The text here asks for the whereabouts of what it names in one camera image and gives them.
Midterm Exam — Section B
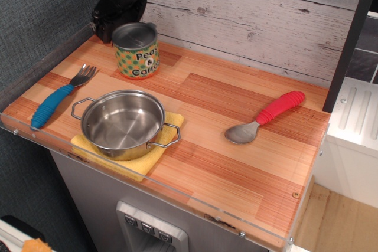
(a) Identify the yellow cloth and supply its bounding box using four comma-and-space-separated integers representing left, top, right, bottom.
71, 112, 184, 182

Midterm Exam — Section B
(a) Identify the dark right post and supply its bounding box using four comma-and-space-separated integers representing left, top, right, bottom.
322, 0, 373, 113

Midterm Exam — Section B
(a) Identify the silver dispenser panel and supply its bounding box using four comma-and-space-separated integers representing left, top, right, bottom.
116, 201, 189, 251

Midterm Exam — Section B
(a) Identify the stainless steel pot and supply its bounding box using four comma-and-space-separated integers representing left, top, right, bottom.
71, 90, 181, 161

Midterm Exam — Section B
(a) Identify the orange and black object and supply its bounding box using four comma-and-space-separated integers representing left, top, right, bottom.
1, 215, 54, 252

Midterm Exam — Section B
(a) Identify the white toy sink unit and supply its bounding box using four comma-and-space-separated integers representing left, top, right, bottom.
312, 78, 377, 207

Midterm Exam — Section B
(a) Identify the blue handled fork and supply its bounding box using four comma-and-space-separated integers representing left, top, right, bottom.
31, 64, 97, 129

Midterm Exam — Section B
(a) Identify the grey toy fridge cabinet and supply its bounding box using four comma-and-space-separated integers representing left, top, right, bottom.
51, 151, 266, 251

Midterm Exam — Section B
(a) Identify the clear acrylic edge guard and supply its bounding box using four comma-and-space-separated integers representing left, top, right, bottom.
1, 114, 292, 251

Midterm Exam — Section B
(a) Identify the red handled spoon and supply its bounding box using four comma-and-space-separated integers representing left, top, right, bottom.
224, 91, 305, 145

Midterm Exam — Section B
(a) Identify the peas and carrots can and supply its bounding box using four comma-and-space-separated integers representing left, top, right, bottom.
112, 22, 160, 80

